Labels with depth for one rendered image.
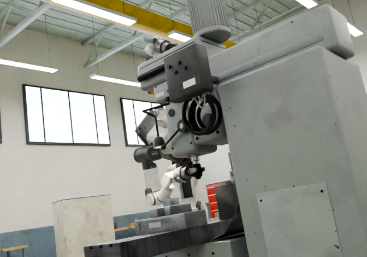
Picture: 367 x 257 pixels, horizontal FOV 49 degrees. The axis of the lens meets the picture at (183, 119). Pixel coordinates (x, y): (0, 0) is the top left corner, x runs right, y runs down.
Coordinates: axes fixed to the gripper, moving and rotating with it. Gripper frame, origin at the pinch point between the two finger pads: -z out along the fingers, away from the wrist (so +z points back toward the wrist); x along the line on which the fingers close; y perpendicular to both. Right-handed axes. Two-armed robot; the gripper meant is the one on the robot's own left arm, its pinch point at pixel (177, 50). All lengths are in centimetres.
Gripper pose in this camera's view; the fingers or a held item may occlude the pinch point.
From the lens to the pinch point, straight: 236.3
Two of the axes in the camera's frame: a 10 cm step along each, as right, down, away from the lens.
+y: 1.9, -9.7, -1.7
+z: -6.3, -2.5, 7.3
